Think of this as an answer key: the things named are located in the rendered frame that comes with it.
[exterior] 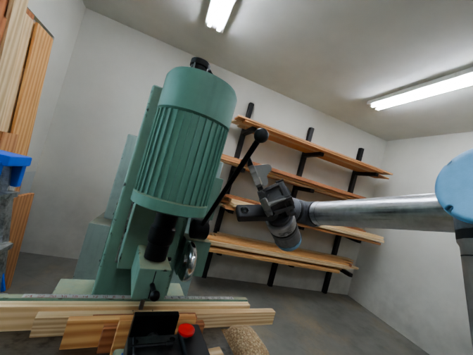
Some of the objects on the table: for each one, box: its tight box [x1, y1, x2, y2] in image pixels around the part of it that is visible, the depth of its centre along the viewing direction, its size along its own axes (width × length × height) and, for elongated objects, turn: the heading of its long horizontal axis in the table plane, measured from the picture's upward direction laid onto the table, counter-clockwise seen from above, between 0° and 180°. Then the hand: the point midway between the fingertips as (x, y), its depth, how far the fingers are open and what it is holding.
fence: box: [0, 294, 248, 301], centre depth 56 cm, size 60×2×6 cm, turn 20°
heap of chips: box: [221, 325, 270, 355], centre depth 55 cm, size 9×14×4 cm, turn 110°
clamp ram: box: [125, 311, 179, 347], centre depth 42 cm, size 9×8×9 cm
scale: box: [21, 294, 234, 299], centre depth 56 cm, size 50×1×1 cm, turn 20°
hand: (252, 176), depth 53 cm, fingers open, 14 cm apart
